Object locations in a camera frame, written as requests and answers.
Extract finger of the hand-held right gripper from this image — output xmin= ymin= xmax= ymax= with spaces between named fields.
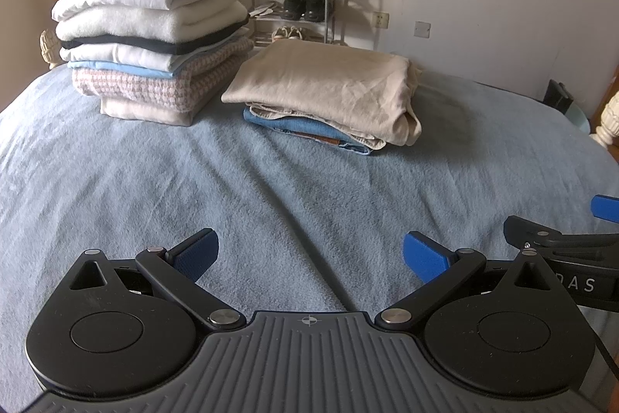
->
xmin=503 ymin=216 xmax=619 ymax=250
xmin=591 ymin=195 xmax=619 ymax=221

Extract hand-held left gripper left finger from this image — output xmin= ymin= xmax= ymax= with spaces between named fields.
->
xmin=70 ymin=228 xmax=246 ymax=331

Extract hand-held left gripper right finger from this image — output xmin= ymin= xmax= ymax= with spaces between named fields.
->
xmin=376 ymin=230 xmax=552 ymax=331

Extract beige pants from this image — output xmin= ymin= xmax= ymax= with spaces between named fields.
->
xmin=221 ymin=40 xmax=425 ymax=147

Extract grey-blue fleece blanket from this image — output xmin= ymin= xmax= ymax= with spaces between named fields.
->
xmin=0 ymin=65 xmax=619 ymax=413

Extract pale green basin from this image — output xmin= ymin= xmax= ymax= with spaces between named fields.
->
xmin=563 ymin=101 xmax=592 ymax=134

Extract black box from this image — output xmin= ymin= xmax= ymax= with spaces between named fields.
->
xmin=544 ymin=79 xmax=576 ymax=114

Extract cream folded cloth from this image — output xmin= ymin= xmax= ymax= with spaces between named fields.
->
xmin=101 ymin=96 xmax=214 ymax=127

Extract folded blue jeans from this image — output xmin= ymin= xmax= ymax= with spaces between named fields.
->
xmin=243 ymin=106 xmax=388 ymax=156

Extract light blue folded shirt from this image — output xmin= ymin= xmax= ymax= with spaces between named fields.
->
xmin=68 ymin=36 xmax=248 ymax=80

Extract white folded garment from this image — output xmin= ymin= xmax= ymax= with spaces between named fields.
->
xmin=59 ymin=31 xmax=250 ymax=72

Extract black folded garment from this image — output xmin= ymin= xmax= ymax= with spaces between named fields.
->
xmin=58 ymin=19 xmax=251 ymax=55

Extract white fleece sweater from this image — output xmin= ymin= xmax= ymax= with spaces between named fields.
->
xmin=55 ymin=0 xmax=251 ymax=43

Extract beige shoes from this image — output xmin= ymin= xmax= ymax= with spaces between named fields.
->
xmin=271 ymin=26 xmax=305 ymax=43

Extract white slippers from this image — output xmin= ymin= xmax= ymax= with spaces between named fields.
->
xmin=248 ymin=4 xmax=282 ymax=20

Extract metal shoe rack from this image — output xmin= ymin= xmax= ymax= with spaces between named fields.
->
xmin=246 ymin=0 xmax=340 ymax=48

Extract black cable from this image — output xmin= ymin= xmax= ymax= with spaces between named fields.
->
xmin=595 ymin=336 xmax=619 ymax=380

